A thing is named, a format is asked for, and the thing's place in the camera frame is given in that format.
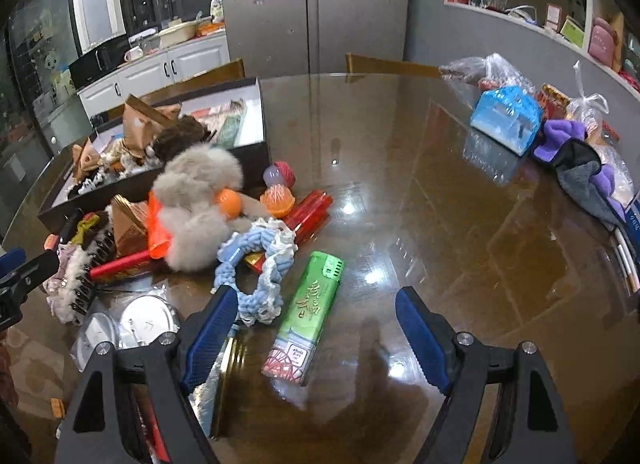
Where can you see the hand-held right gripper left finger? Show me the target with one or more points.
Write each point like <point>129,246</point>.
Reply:
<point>215,329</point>

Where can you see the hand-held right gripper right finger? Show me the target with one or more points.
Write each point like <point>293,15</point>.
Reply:
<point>420,339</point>

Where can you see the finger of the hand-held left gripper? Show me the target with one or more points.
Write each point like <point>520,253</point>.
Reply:
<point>11,264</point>
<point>37,269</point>

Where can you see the grey fluffy plush toy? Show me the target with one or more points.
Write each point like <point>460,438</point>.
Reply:
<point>195,178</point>

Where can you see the black storage box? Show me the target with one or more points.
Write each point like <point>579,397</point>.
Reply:
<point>250,153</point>

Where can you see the brown glossy desktop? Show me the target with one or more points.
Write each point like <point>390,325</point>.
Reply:
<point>400,204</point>

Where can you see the white lace scrunchie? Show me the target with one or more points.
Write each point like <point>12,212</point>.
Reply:
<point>60,294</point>

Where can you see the gold rimmed jar lid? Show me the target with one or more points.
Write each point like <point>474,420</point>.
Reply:
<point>230,379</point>

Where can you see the black hair claw clip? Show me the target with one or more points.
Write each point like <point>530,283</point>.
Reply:
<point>102,246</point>

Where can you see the long red lighter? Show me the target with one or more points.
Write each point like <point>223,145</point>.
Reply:
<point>120,266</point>

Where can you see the green lighter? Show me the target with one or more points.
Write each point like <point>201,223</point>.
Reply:
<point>305,314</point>

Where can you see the brown paper packet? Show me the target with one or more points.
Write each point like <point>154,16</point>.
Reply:
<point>145,118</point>
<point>127,226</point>

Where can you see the orange ribbed ball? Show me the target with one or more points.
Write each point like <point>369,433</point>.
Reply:
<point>278,201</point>

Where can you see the purple ball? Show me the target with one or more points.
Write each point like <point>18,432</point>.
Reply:
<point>274,176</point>

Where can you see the brown fuzzy toy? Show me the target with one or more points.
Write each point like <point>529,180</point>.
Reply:
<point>180,136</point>

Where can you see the black microwave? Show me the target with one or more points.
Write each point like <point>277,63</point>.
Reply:
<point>97,61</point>

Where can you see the glass sliding door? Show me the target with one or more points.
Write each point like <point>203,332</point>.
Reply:
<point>40,43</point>

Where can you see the white kitchen cabinet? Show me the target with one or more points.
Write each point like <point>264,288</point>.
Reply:
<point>150,73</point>

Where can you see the white mug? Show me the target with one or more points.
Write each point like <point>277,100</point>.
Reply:
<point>132,53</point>

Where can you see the blue plastic box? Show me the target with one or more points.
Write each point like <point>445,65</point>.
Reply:
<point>505,118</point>

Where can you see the purple cloth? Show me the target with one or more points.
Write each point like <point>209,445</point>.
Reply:
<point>562,132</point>

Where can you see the wooden chair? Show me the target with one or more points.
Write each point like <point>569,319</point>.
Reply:
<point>390,66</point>
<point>210,76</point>

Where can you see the plastic bag with red contents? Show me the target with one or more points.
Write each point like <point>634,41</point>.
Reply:
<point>470,71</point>

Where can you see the cream plastic basin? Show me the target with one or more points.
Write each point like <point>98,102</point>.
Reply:
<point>177,32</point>

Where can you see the white printed plastic bag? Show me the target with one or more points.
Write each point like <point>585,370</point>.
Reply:
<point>216,6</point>

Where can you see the silver double door fridge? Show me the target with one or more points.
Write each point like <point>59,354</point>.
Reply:
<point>310,3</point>

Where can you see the pink pouch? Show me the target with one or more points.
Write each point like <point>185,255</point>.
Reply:
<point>601,41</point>

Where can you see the white wall shelf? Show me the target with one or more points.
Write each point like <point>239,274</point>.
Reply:
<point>525,28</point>

